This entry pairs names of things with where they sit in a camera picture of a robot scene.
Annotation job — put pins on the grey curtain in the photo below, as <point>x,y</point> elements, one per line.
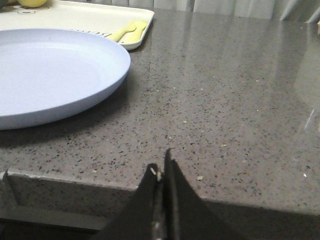
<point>307,11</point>

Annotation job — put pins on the yellow plastic fork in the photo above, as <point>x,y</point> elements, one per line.
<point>135,28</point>

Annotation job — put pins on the light blue plate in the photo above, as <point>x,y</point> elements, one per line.
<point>51,74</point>

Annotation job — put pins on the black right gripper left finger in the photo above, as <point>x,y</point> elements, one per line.
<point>134,222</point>

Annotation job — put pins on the yellow lemon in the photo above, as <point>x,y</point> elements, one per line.
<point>32,3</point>

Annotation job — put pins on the cream serving tray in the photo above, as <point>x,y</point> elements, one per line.
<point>98,19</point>

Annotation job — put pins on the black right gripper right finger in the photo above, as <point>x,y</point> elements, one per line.
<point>187,216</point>

